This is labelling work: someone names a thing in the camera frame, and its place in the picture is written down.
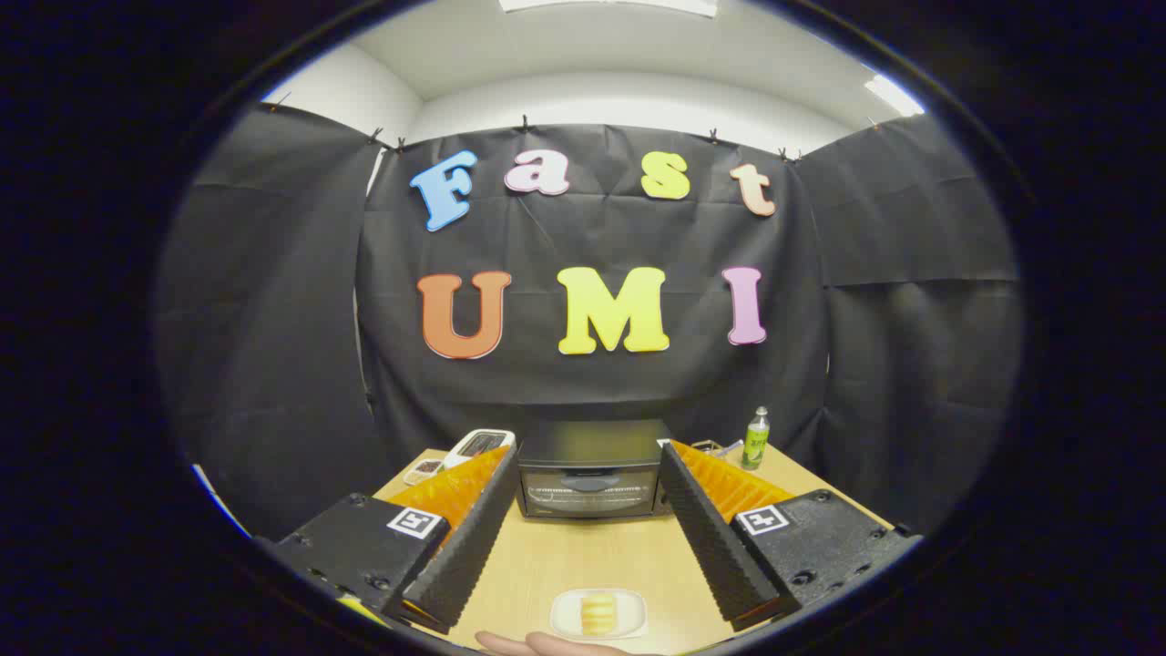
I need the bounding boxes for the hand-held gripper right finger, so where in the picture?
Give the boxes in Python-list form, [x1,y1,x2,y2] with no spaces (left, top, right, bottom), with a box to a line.
[658,440,923,632]

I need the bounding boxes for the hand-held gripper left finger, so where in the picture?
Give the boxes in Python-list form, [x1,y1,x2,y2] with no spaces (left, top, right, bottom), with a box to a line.
[273,445,522,636]

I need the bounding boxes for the golden ridged bread roll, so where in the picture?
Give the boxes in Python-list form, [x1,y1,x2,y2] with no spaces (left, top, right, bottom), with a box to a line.
[580,593,619,636]

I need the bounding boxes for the black toaster oven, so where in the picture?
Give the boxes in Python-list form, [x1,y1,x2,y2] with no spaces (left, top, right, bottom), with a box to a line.
[516,419,673,520]

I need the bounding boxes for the white slot toaster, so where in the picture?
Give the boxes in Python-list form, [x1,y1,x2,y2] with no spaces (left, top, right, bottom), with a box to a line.
[442,428,517,470]

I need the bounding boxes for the green drink bottle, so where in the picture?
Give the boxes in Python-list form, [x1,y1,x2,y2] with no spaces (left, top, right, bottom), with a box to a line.
[741,406,771,471]

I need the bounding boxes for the white rectangular plate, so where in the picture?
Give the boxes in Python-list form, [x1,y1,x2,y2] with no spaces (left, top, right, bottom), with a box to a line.
[549,588,649,641]

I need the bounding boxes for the ceiling light panel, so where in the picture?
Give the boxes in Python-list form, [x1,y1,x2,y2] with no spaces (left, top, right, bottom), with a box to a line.
[499,0,719,17]
[864,75,925,118]

